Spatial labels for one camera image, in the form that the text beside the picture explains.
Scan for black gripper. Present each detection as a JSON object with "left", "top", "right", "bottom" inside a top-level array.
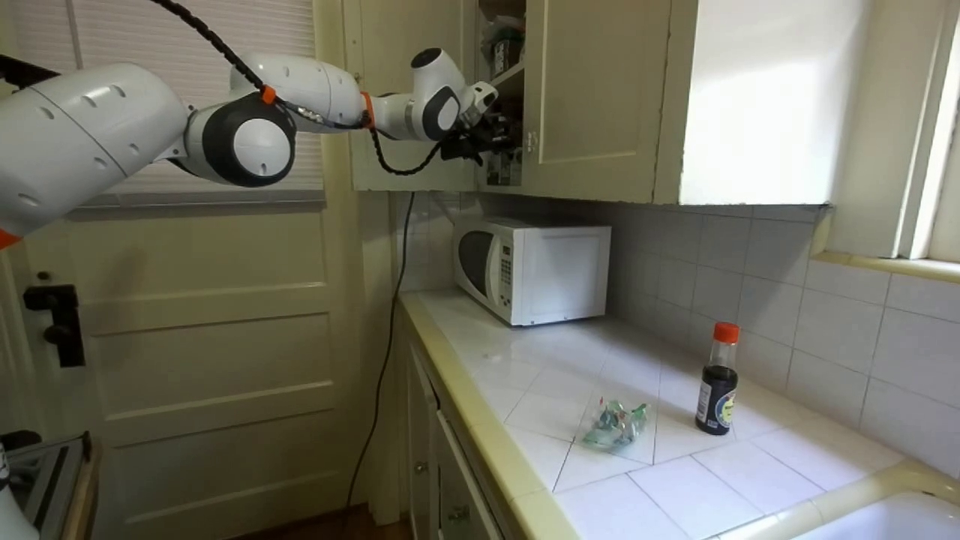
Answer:
[{"left": 437, "top": 105, "right": 525, "bottom": 167}]

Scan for cream cabinet door with knob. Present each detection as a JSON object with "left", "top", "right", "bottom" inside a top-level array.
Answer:
[{"left": 521, "top": 0, "right": 674, "bottom": 206}]

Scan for cream upper cabinet body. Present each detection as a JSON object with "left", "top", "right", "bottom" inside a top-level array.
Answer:
[{"left": 343, "top": 0, "right": 870, "bottom": 209}]

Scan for cream lower cabinet unit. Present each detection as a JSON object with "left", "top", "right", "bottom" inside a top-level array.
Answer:
[{"left": 402, "top": 333, "right": 506, "bottom": 540}]

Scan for white panelled room door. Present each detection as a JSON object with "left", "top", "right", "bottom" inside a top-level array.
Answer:
[{"left": 0, "top": 0, "right": 402, "bottom": 540}]

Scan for black door lock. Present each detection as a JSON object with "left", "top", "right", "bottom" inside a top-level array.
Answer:
[{"left": 21, "top": 280, "right": 91, "bottom": 368}]

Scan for white microwave oven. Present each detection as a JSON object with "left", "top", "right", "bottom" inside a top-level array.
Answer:
[{"left": 449, "top": 214, "right": 614, "bottom": 329}]

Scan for crumpled clear green plastic wrapper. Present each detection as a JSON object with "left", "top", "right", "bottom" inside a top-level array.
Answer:
[{"left": 576, "top": 397, "right": 655, "bottom": 457}]

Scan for soy sauce bottle red cap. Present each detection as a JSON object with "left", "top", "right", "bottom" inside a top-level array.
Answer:
[{"left": 694, "top": 318, "right": 743, "bottom": 439}]

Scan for white window blind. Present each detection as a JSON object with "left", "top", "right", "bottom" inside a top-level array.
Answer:
[{"left": 38, "top": 0, "right": 329, "bottom": 219}]

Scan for bright kitchen window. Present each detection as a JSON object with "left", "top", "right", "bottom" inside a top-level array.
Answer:
[{"left": 890, "top": 0, "right": 960, "bottom": 271}]

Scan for grey metal stove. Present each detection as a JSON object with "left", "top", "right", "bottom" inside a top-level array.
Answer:
[{"left": 0, "top": 430, "right": 99, "bottom": 540}]

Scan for thin black power cable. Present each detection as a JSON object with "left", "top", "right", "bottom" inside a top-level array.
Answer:
[{"left": 340, "top": 188, "right": 417, "bottom": 519}]

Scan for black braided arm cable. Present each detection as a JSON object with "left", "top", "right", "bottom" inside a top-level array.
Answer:
[{"left": 148, "top": 0, "right": 449, "bottom": 181}]

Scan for black camera clamp mount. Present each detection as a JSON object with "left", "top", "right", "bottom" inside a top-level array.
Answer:
[{"left": 0, "top": 54, "right": 56, "bottom": 88}]

